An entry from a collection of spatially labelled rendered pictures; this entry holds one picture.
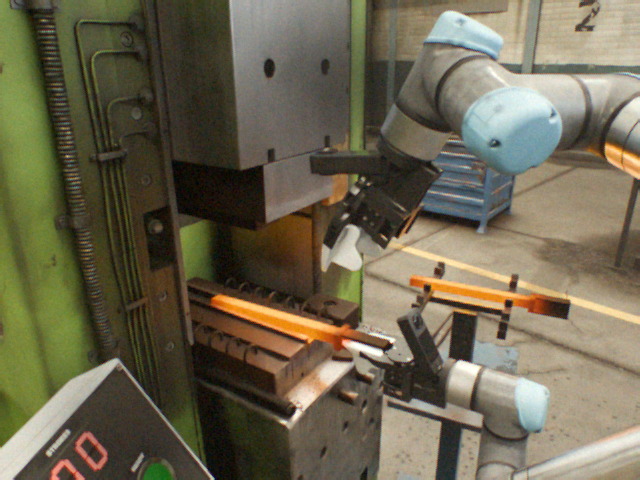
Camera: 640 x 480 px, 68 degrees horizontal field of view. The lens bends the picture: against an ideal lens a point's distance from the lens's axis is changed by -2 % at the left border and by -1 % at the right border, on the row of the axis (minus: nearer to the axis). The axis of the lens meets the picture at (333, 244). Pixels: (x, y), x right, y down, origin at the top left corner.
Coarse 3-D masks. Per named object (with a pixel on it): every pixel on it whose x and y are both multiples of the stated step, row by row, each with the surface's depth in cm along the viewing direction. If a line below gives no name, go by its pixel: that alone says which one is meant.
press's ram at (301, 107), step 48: (192, 0) 65; (240, 0) 63; (288, 0) 71; (336, 0) 81; (192, 48) 67; (240, 48) 64; (288, 48) 73; (336, 48) 84; (192, 96) 70; (240, 96) 66; (288, 96) 75; (336, 96) 87; (192, 144) 73; (240, 144) 68; (288, 144) 78; (336, 144) 90
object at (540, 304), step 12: (420, 276) 133; (432, 288) 130; (444, 288) 128; (456, 288) 127; (468, 288) 126; (480, 288) 126; (492, 300) 124; (516, 300) 121; (528, 300) 120; (540, 300) 119; (552, 300) 117; (564, 300) 117; (540, 312) 120; (552, 312) 119; (564, 312) 117
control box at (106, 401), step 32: (96, 384) 50; (128, 384) 54; (64, 416) 45; (96, 416) 48; (128, 416) 52; (160, 416) 56; (32, 448) 42; (64, 448) 44; (96, 448) 46; (128, 448) 50; (160, 448) 54
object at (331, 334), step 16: (224, 304) 107; (240, 304) 105; (256, 304) 105; (272, 320) 100; (288, 320) 98; (304, 320) 97; (320, 336) 94; (336, 336) 90; (352, 336) 90; (368, 336) 90; (384, 352) 88
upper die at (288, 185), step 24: (192, 168) 82; (216, 168) 79; (264, 168) 74; (288, 168) 79; (192, 192) 84; (216, 192) 81; (240, 192) 78; (264, 192) 75; (288, 192) 80; (312, 192) 86; (240, 216) 79; (264, 216) 77
